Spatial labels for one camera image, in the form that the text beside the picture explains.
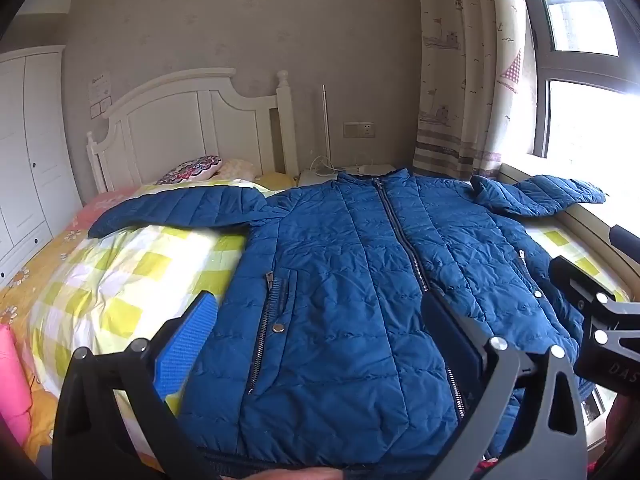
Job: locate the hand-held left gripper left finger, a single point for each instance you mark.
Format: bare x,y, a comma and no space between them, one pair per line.
187,340

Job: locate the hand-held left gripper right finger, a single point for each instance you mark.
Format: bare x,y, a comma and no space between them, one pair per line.
452,332

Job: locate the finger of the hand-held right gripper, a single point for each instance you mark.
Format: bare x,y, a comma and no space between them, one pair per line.
627,241
582,285

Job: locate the blue quilted jacket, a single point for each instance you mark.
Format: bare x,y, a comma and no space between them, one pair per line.
350,270

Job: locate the yellow checked duvet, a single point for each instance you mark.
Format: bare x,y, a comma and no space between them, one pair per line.
125,280

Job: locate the window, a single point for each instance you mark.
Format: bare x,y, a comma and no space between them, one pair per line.
585,120

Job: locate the orange floral bedsheet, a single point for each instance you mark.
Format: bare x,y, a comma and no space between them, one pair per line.
35,285

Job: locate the patterned round cushion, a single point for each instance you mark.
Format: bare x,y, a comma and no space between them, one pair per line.
192,169

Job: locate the pale floral pillow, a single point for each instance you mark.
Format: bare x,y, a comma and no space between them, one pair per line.
237,169

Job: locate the bright pink cloth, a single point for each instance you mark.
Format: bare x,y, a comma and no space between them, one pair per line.
12,385

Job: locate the yellow pillow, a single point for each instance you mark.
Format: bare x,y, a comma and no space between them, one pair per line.
275,181

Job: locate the white nightstand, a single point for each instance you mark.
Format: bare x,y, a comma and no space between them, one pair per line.
320,179

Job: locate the white bed headboard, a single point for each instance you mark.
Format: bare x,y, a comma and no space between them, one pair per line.
170,120

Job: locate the boat print curtain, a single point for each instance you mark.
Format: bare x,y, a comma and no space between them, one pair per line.
460,75

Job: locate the white wardrobe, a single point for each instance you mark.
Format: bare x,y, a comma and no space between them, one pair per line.
30,160

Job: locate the white slim lamp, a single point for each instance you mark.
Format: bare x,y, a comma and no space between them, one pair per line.
324,125

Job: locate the beige wall socket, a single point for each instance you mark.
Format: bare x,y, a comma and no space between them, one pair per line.
359,129

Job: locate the wall switch panel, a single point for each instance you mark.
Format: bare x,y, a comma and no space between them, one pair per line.
100,109

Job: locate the white wall notice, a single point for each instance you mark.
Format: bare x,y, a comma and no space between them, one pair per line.
100,86

